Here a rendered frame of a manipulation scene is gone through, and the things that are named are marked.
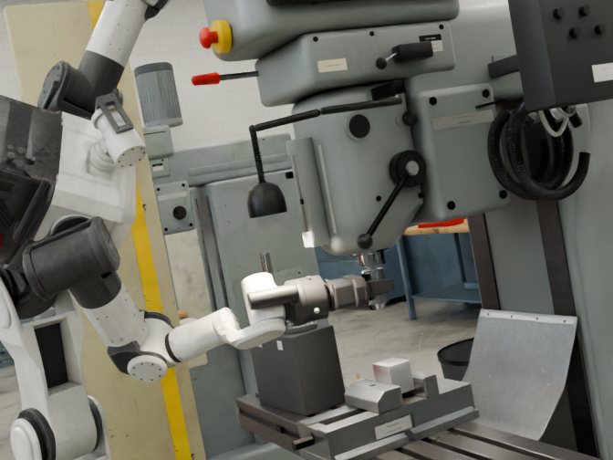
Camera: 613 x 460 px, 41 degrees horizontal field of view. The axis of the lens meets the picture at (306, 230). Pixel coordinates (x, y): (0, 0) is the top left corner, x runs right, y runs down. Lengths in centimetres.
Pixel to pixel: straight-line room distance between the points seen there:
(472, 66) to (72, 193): 82
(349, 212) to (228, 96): 985
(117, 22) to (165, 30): 944
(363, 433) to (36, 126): 86
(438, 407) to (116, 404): 182
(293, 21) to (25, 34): 191
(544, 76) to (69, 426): 123
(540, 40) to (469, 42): 26
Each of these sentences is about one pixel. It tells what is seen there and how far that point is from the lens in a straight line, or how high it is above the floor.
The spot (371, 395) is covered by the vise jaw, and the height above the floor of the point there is 104.
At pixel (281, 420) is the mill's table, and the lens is 200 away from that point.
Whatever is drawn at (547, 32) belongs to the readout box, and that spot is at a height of 164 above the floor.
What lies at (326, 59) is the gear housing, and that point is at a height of 168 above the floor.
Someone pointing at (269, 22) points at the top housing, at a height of 175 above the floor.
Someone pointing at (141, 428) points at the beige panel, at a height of 66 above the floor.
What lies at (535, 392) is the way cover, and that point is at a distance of 183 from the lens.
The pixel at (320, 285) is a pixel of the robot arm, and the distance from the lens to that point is 162.
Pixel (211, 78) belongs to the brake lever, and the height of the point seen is 170.
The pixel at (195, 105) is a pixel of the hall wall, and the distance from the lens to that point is 1119.
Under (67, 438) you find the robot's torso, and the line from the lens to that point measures 194.
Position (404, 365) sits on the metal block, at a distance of 169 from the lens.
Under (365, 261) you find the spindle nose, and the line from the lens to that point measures 165.
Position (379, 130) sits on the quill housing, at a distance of 159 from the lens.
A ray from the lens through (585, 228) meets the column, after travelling 178.
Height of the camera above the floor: 146
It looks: 3 degrees down
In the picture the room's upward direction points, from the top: 10 degrees counter-clockwise
